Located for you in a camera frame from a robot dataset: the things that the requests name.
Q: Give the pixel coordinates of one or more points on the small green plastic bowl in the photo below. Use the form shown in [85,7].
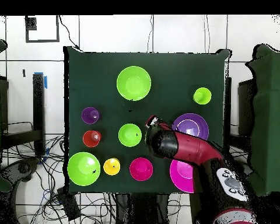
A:
[130,135]

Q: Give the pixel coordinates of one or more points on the medium green plastic bowl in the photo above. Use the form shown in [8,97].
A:
[133,83]

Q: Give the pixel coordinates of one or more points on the purple plastic bowl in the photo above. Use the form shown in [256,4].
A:
[191,123]

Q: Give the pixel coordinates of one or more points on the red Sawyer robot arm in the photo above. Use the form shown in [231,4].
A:
[196,149]

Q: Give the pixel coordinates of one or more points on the small crimson plastic bowl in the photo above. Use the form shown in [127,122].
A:
[141,169]

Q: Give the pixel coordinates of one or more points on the lime green plastic cup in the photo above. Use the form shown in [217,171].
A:
[202,96]

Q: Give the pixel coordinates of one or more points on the yellow plastic cup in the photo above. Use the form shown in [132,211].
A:
[111,166]

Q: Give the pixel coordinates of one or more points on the purple plastic cup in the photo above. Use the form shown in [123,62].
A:
[88,115]

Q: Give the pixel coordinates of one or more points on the large pink plastic bowl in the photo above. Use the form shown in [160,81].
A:
[179,175]

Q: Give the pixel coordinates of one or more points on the orange plastic cup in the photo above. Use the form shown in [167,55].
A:
[89,140]

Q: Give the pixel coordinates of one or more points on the dark green tablecloth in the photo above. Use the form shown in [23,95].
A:
[95,70]

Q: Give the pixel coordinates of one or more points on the large green plastic bowl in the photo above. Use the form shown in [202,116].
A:
[84,169]

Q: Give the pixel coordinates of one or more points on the black metal stand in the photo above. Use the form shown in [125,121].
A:
[38,112]

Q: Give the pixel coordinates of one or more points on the black power strip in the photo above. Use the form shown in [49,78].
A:
[68,205]

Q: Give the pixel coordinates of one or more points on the black office chair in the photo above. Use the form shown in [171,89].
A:
[21,168]

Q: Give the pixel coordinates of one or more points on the black square frame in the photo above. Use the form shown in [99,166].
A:
[57,30]

